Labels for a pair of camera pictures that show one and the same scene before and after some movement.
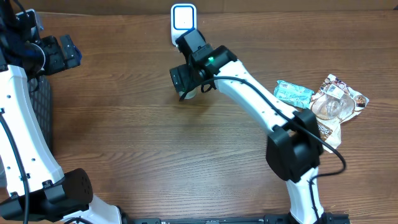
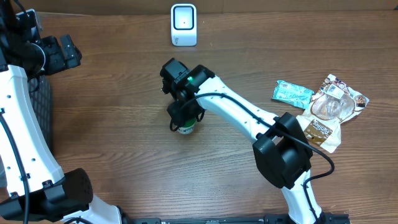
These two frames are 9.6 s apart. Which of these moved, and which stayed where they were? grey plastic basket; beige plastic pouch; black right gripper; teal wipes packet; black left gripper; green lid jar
Moved: black right gripper; green lid jar
Stayed: grey plastic basket; teal wipes packet; black left gripper; beige plastic pouch
